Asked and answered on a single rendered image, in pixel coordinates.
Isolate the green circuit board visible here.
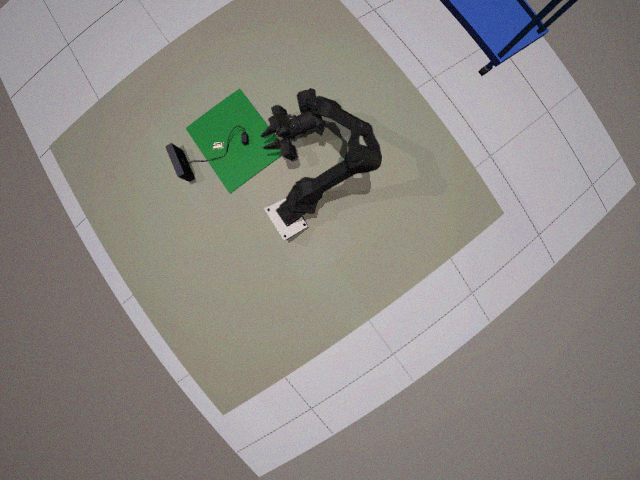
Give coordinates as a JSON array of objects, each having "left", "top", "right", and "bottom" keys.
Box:
[{"left": 186, "top": 89, "right": 282, "bottom": 194}]

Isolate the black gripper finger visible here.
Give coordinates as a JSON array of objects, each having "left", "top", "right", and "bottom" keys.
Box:
[
  {"left": 261, "top": 126, "right": 276, "bottom": 137},
  {"left": 263, "top": 139, "right": 280, "bottom": 149}
]

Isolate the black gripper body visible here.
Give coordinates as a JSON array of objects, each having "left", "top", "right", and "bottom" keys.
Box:
[{"left": 271, "top": 105, "right": 307, "bottom": 161}]

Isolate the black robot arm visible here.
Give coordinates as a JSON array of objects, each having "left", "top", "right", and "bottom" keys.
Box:
[{"left": 268, "top": 88, "right": 382, "bottom": 226}]

